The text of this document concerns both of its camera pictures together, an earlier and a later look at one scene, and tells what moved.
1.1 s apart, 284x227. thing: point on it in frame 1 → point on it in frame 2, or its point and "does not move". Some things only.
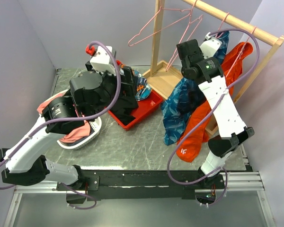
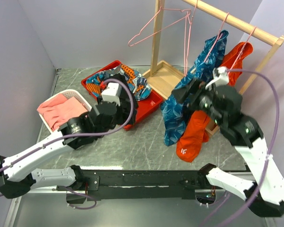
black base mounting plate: (138, 184) does not move
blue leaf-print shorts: (177, 109) does not move
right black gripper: (200, 51) → (180, 93)
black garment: (123, 107) does not move
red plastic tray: (146, 106) does not move
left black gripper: (128, 88) → (131, 119)
